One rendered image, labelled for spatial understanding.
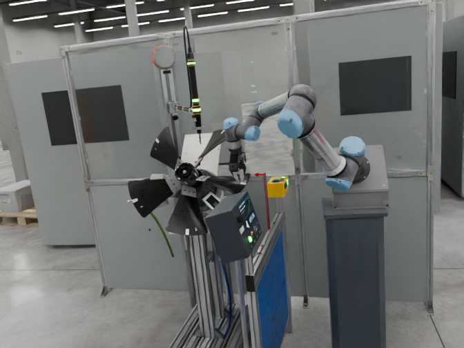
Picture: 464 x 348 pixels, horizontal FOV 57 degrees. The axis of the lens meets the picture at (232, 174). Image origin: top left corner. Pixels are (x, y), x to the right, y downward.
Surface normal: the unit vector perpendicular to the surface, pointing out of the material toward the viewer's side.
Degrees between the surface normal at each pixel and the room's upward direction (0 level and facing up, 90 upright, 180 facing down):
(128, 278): 90
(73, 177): 90
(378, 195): 90
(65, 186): 90
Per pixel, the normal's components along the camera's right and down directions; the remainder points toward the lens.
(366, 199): -0.17, 0.24
